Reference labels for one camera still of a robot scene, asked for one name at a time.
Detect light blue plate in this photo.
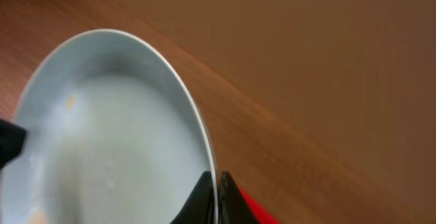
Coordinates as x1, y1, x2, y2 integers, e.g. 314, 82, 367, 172
1, 29, 217, 223

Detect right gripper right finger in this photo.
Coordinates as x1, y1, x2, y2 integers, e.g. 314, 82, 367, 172
218, 172, 260, 224

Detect red plastic tray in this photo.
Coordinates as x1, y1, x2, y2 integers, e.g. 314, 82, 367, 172
239, 187, 280, 224

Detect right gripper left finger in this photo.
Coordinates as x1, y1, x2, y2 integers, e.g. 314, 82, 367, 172
171, 171, 214, 224

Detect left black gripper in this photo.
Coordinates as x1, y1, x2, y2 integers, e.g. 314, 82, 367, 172
0, 119, 27, 168

